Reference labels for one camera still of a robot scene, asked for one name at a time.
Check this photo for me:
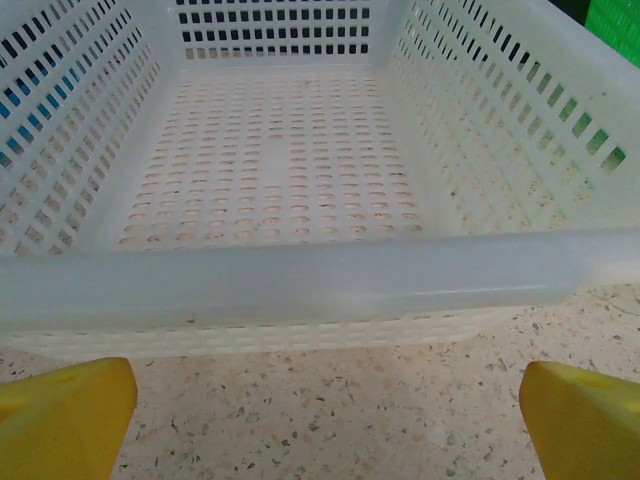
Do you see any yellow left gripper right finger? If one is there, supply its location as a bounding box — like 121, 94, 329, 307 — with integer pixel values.
519, 360, 640, 480

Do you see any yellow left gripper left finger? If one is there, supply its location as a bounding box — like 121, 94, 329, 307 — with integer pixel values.
0, 357, 139, 480

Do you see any white perforated plastic basket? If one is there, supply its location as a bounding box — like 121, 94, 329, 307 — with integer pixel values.
0, 0, 640, 362

